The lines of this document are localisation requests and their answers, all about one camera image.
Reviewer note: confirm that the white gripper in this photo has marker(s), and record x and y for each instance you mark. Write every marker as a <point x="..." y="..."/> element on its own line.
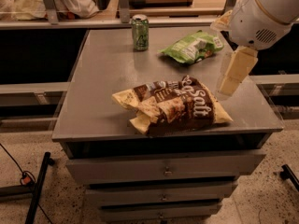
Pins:
<point x="253" y="20"/>

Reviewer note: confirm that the green soda can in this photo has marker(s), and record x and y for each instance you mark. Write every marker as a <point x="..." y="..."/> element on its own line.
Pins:
<point x="140" y="32"/>

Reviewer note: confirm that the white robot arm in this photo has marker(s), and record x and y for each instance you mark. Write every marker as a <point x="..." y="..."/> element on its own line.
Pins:
<point x="253" y="25"/>

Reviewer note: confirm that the green chip bag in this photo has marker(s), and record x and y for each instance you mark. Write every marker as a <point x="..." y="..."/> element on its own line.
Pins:
<point x="193" y="48"/>

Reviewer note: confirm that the brown chip bag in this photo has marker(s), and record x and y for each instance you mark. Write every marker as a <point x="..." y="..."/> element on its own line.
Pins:
<point x="172" y="106"/>

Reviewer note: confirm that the grey drawer cabinet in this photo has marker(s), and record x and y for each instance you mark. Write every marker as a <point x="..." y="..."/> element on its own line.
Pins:
<point x="150" y="139"/>

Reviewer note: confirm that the black leg at right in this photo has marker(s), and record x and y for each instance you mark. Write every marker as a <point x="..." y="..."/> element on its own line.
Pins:
<point x="287" y="173"/>

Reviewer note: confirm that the bottom drawer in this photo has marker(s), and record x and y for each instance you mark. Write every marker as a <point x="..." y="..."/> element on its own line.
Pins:
<point x="163" y="211"/>

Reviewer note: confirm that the drawer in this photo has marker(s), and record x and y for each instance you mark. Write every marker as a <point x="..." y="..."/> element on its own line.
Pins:
<point x="165" y="166"/>
<point x="168" y="193"/>
<point x="163" y="211"/>

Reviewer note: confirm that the middle drawer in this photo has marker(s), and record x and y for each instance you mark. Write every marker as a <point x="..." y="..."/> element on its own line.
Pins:
<point x="168" y="193"/>

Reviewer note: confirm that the top drawer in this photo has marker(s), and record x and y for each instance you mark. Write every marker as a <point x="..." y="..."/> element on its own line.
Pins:
<point x="165" y="166"/>

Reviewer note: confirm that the white cloth bundle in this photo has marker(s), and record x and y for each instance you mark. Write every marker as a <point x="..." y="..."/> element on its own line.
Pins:
<point x="27" y="10"/>

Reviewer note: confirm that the black metal stand leg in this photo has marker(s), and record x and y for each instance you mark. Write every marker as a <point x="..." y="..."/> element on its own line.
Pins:
<point x="29" y="186"/>

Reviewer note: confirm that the grey metal rail frame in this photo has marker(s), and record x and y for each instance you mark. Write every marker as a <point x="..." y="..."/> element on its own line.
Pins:
<point x="118" y="14"/>

